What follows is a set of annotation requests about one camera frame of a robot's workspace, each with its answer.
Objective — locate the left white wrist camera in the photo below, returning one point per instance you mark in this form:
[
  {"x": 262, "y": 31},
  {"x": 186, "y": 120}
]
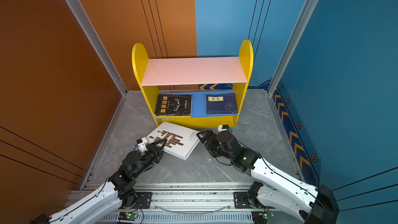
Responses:
[{"x": 141, "y": 145}]

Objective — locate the aluminium rail frame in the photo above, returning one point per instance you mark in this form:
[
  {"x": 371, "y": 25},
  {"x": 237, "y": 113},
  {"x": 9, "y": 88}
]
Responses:
[{"x": 192, "y": 197}]

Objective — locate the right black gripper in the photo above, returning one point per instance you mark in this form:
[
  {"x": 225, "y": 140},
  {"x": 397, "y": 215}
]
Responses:
[{"x": 209, "y": 134}]

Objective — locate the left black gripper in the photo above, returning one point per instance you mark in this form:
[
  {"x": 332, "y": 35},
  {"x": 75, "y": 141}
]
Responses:
[{"x": 156, "y": 151}]

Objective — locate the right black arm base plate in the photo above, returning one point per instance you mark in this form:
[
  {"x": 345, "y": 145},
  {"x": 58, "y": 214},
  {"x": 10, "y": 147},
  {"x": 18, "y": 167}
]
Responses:
[{"x": 247, "y": 200}]

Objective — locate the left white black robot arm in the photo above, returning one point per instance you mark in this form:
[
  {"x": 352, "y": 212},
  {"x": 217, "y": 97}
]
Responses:
[{"x": 115, "y": 192}]

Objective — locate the white brown patterned booklet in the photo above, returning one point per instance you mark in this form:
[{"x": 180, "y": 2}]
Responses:
[{"x": 180, "y": 141}]

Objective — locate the dark book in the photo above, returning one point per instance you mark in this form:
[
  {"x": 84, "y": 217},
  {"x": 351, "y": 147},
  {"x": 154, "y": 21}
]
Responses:
[{"x": 173, "y": 105}]

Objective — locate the navy book bottom yellow label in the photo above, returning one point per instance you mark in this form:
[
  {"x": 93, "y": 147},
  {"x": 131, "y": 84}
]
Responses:
[{"x": 222, "y": 104}]

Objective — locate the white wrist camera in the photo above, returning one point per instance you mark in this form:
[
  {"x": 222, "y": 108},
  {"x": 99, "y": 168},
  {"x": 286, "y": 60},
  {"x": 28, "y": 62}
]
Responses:
[
  {"x": 224, "y": 127},
  {"x": 141, "y": 145}
]

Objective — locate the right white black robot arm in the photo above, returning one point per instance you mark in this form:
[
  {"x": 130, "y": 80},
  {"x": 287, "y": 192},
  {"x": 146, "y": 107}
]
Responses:
[{"x": 273, "y": 187}]

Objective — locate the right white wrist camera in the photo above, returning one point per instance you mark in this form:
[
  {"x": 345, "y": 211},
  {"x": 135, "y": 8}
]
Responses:
[{"x": 224, "y": 127}]

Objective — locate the left green circuit board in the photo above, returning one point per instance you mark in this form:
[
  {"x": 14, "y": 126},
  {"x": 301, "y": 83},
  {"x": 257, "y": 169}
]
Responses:
[{"x": 127, "y": 216}]

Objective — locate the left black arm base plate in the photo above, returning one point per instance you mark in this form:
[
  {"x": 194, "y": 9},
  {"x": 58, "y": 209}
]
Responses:
[{"x": 137, "y": 200}]

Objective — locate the right small circuit board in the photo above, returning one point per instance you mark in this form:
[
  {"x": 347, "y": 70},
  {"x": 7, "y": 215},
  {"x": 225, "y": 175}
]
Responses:
[{"x": 261, "y": 217}]

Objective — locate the yellow cartoon cover book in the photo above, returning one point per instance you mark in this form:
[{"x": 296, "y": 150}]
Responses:
[{"x": 171, "y": 117}]

